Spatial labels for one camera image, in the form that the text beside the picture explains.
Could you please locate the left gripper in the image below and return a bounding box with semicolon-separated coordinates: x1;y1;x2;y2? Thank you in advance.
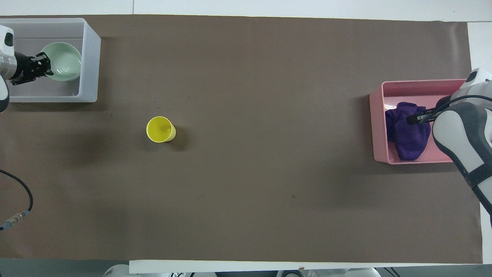
9;52;54;86

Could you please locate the translucent white plastic box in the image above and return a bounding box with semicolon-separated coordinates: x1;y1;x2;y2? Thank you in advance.
0;18;102;103

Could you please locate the pink plastic box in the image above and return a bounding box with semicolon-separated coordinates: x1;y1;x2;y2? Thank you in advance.
369;78;472;165

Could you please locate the light green bowl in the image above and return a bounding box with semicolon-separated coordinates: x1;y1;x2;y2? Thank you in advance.
40;42;83;82

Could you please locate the yellow cup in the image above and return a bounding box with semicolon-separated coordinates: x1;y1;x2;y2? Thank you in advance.
146;116;177;144

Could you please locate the purple cloth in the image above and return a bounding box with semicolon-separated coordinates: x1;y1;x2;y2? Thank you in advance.
385;102;432;162

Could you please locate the black cable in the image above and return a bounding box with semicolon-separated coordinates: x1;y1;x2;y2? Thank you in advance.
406;95;492;125
0;169;34;232

